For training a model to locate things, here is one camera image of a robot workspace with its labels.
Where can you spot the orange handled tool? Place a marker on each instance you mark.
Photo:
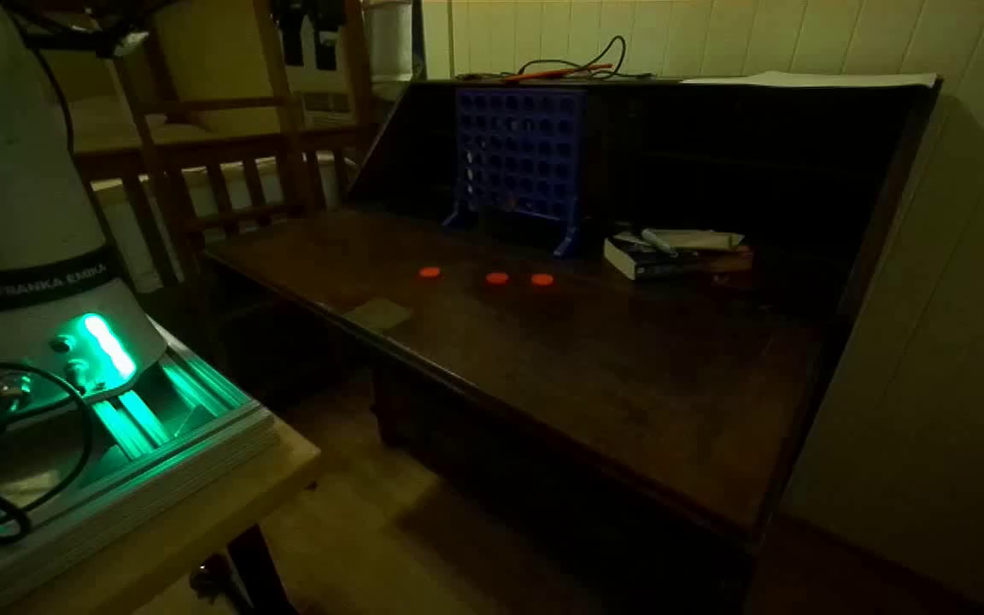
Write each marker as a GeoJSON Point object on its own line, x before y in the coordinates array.
{"type": "Point", "coordinates": [537, 75]}

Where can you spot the stack of books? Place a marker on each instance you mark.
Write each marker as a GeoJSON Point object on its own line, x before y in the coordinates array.
{"type": "Point", "coordinates": [657, 255]}

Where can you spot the white paper sheet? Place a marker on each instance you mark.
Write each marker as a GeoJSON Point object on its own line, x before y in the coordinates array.
{"type": "Point", "coordinates": [810, 81]}

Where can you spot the blue connect four board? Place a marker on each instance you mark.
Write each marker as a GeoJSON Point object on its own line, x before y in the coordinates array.
{"type": "Point", "coordinates": [516, 147]}

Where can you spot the wooden crib rail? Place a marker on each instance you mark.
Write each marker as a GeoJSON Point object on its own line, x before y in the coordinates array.
{"type": "Point", "coordinates": [215, 124]}

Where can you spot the orange disc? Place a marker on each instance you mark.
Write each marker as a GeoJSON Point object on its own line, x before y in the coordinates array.
{"type": "Point", "coordinates": [496, 278]}
{"type": "Point", "coordinates": [429, 271]}
{"type": "Point", "coordinates": [540, 278]}

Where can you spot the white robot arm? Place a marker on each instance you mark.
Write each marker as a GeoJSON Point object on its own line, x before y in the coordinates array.
{"type": "Point", "coordinates": [64, 300]}

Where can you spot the light wooden robot table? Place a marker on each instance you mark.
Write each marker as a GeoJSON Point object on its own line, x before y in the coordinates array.
{"type": "Point", "coordinates": [138, 564]}

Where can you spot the dark wooden secretary desk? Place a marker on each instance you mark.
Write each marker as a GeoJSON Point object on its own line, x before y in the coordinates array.
{"type": "Point", "coordinates": [642, 428]}

